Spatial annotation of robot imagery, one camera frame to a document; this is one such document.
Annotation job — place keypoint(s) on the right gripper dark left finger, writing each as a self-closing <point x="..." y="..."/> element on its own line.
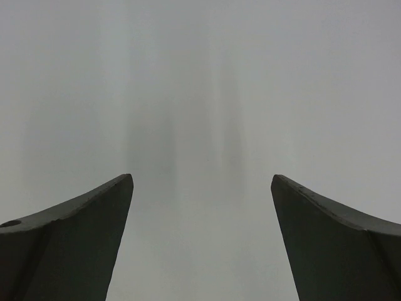
<point x="68" y="251"/>

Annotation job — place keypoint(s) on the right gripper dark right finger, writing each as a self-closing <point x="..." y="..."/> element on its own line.
<point x="336" y="252"/>

